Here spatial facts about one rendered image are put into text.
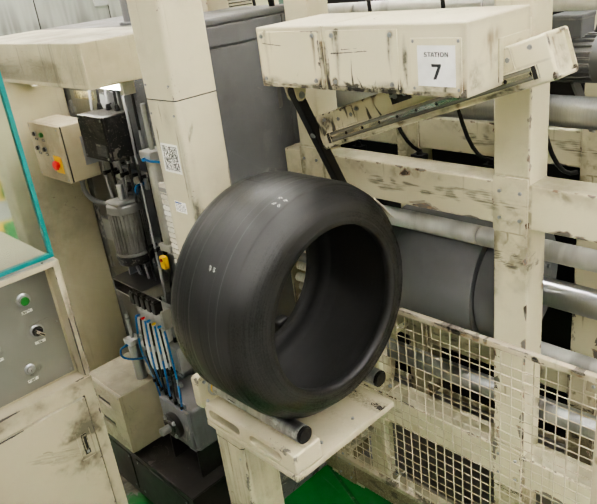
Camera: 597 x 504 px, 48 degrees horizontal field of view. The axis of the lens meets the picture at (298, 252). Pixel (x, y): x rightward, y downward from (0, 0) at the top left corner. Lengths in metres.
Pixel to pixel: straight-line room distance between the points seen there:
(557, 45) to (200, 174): 0.85
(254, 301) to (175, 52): 0.62
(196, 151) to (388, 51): 0.53
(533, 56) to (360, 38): 0.36
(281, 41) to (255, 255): 0.57
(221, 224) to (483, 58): 0.64
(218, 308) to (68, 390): 0.76
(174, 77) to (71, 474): 1.20
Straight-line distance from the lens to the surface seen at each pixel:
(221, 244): 1.43
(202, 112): 1.67
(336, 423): 1.81
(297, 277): 2.13
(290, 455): 1.64
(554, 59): 1.43
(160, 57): 1.62
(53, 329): 2.01
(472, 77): 1.38
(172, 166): 1.71
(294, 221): 1.40
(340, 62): 1.55
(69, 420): 2.08
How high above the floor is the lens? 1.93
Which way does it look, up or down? 24 degrees down
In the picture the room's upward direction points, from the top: 7 degrees counter-clockwise
